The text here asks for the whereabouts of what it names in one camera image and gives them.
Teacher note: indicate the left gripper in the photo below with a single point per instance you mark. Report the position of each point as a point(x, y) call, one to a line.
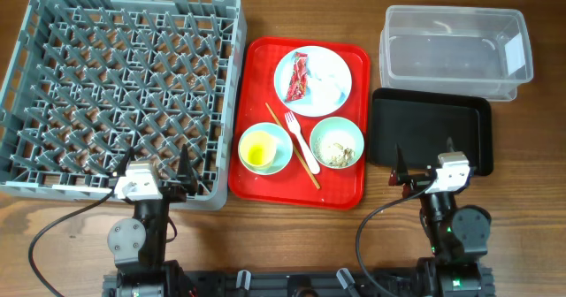
point(176, 193)

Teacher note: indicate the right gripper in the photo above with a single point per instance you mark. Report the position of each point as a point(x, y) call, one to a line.
point(401, 176)

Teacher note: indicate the green bowl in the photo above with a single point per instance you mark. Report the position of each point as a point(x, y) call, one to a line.
point(332, 124)

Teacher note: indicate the yellow plastic cup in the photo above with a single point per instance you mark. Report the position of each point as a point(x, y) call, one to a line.
point(257, 150)

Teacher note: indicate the white tissue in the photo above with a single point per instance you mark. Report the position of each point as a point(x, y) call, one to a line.
point(324, 87)

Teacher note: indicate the light blue bowl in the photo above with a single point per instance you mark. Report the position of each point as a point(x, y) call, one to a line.
point(284, 147)

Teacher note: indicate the red snack wrapper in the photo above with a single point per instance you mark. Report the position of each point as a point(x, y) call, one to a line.
point(298, 82)

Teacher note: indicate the rice food scraps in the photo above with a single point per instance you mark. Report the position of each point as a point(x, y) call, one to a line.
point(335, 149)

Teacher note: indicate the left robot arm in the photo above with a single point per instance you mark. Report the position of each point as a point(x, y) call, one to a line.
point(138, 243)

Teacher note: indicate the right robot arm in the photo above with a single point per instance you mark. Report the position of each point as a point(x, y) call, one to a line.
point(458, 235)

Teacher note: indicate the grey dishwasher rack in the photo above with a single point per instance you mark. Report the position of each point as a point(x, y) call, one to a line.
point(90, 79)

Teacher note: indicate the black plastic tray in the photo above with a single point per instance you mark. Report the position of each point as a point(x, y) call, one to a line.
point(420, 123)

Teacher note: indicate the clear plastic bin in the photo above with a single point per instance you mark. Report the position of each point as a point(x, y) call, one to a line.
point(483, 52)

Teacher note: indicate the light blue plate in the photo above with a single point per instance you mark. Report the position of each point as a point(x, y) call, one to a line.
point(328, 61)

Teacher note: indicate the white plastic fork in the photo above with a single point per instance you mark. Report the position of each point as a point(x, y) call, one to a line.
point(295, 128)

